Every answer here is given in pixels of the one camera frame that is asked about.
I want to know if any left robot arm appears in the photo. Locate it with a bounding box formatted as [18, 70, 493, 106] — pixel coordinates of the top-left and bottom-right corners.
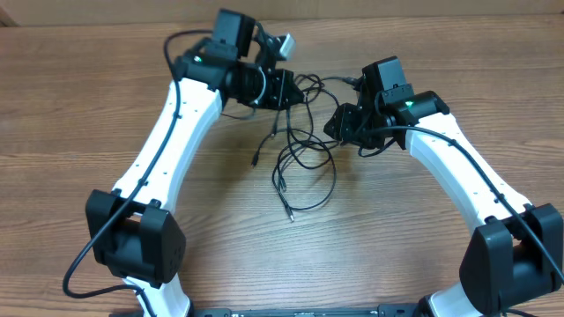
[85, 9, 303, 316]

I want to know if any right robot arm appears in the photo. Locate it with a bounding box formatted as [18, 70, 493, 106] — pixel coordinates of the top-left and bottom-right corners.
[323, 56, 563, 316]

